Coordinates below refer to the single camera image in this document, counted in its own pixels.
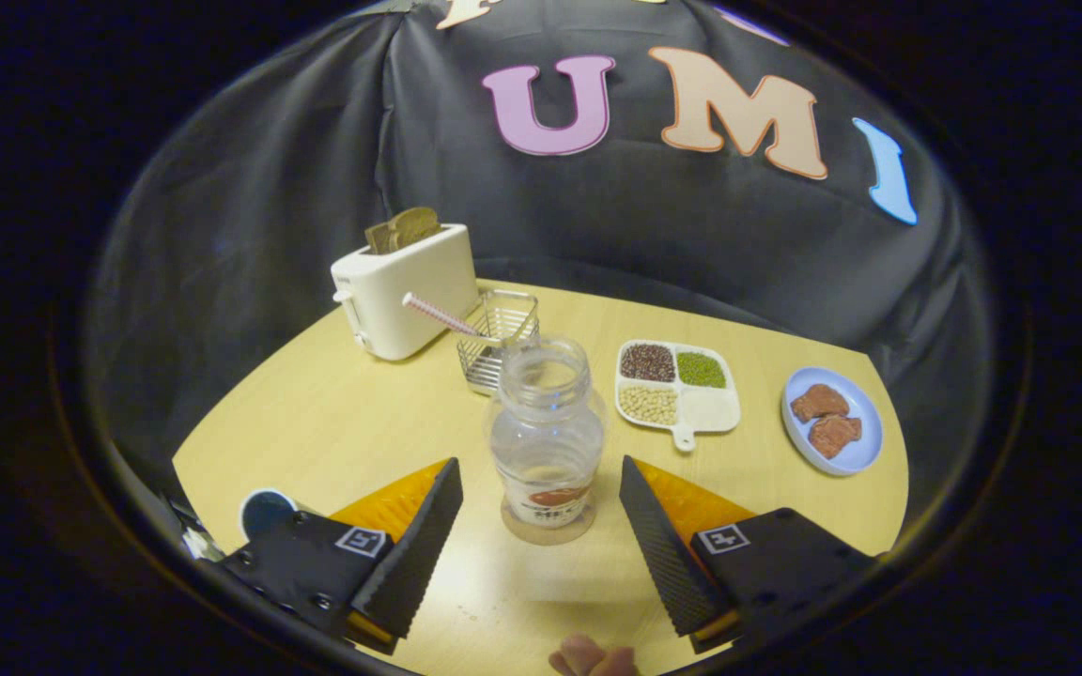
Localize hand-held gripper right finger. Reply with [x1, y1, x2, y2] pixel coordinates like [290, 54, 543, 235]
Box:
[619, 455, 881, 655]

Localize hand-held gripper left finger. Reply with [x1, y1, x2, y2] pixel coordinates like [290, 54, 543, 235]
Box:
[220, 457, 465, 656]

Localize clear plastic juice bottle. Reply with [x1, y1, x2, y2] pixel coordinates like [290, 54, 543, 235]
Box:
[487, 336, 608, 547]

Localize pile of soybeans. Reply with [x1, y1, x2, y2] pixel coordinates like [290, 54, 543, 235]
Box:
[618, 385, 679, 426]

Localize white divided tray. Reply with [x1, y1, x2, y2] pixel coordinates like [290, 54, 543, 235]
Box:
[614, 339, 742, 453]

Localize light wooden table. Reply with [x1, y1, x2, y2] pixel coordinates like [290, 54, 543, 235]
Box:
[172, 279, 910, 676]

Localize pile of green beans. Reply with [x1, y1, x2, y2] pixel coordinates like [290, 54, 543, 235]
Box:
[676, 351, 728, 390]

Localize pile of red beans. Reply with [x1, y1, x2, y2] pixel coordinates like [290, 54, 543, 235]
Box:
[620, 343, 676, 383]

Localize brown meat piece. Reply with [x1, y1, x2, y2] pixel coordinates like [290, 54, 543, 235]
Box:
[790, 383, 851, 423]
[809, 415, 863, 460]

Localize light blue plate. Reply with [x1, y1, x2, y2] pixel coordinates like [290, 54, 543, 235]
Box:
[781, 366, 884, 477]

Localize red striped paper straw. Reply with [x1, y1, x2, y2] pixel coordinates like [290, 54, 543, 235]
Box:
[402, 292, 481, 338]

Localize white toaster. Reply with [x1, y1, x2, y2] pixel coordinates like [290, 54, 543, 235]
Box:
[331, 223, 481, 362]

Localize brown bread slices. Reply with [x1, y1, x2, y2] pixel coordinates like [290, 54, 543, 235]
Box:
[363, 207, 442, 255]

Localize black backdrop cloth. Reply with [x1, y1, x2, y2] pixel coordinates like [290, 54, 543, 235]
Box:
[81, 0, 995, 564]

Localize metal wire basket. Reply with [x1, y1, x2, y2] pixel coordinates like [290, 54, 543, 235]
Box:
[456, 288, 541, 396]

